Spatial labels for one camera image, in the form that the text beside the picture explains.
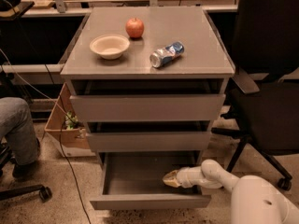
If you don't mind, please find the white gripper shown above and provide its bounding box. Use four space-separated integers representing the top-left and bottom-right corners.
163 166 204 188

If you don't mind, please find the grey bottom drawer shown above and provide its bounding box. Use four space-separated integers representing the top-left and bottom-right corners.
91 151 211 210

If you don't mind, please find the grey drawer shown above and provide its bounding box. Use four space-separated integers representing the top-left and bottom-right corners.
86 132 211 152
70 94 225 122
91 151 211 210

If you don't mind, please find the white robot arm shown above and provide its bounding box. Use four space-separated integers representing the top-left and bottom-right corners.
163 160 299 224

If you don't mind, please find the grey middle drawer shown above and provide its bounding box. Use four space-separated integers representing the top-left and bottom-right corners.
86 132 211 152

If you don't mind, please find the grey drawer cabinet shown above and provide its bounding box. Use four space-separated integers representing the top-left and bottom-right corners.
60 6 236 173

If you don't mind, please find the grey top drawer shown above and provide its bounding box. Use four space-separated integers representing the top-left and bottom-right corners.
70 94 225 122

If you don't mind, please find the black office chair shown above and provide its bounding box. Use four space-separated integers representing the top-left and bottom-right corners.
212 0 299 190

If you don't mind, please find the cardboard box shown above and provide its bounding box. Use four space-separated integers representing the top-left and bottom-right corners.
45 83 94 158

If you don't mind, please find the green item in box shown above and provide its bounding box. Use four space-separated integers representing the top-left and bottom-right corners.
64 111 78 130

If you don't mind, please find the crushed blue soda can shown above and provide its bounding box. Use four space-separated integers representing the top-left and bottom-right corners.
149 41 184 68

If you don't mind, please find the black chair base left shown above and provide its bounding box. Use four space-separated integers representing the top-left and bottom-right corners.
0 143 52 202

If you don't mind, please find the white paper bowl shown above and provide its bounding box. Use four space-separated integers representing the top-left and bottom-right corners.
90 35 130 60

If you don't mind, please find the black shoe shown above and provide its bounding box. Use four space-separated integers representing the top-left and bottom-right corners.
11 137 42 180

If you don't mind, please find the red apple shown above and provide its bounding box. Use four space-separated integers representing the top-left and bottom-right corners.
125 18 144 38

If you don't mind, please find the person leg in jeans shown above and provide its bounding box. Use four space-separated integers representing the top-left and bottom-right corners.
0 97 38 165

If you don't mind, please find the black floor cable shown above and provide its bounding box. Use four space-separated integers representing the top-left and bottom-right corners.
1 0 93 224

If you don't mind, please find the white cable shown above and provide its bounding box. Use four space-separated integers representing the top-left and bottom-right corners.
0 48 71 119

